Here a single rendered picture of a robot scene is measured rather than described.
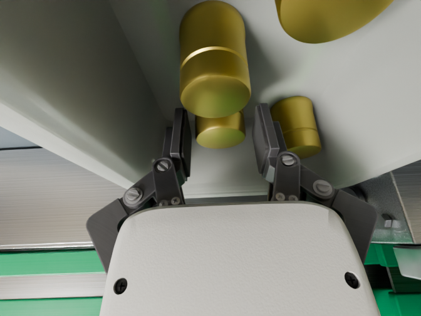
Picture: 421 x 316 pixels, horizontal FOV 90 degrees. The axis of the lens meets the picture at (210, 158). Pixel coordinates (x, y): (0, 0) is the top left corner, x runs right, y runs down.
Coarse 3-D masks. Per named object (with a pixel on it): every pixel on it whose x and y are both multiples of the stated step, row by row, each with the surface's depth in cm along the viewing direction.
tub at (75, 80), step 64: (0, 0) 5; (64, 0) 7; (128, 0) 10; (192, 0) 10; (256, 0) 10; (0, 64) 5; (64, 64) 7; (128, 64) 12; (256, 64) 14; (320, 64) 14; (384, 64) 11; (64, 128) 8; (128, 128) 13; (192, 128) 20; (320, 128) 18; (384, 128) 12; (192, 192) 18; (256, 192) 18
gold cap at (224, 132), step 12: (204, 120) 13; (216, 120) 13; (228, 120) 13; (240, 120) 13; (204, 132) 13; (216, 132) 13; (228, 132) 13; (240, 132) 13; (204, 144) 15; (216, 144) 15; (228, 144) 15
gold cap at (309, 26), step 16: (288, 0) 6; (304, 0) 6; (320, 0) 6; (336, 0) 6; (352, 0) 6; (368, 0) 6; (384, 0) 6; (288, 16) 6; (304, 16) 6; (320, 16) 6; (336, 16) 6; (352, 16) 6; (368, 16) 6; (288, 32) 7; (304, 32) 7; (320, 32) 7; (336, 32) 7; (352, 32) 7
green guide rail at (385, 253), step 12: (384, 252) 22; (384, 264) 22; (396, 264) 21; (396, 276) 21; (396, 288) 21; (408, 288) 21; (420, 288) 21; (396, 300) 20; (408, 300) 20; (420, 300) 20; (396, 312) 20; (408, 312) 20; (420, 312) 20
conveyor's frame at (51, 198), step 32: (0, 160) 28; (32, 160) 28; (64, 160) 27; (0, 192) 26; (32, 192) 26; (64, 192) 26; (96, 192) 26; (0, 224) 25; (32, 224) 25; (64, 224) 24
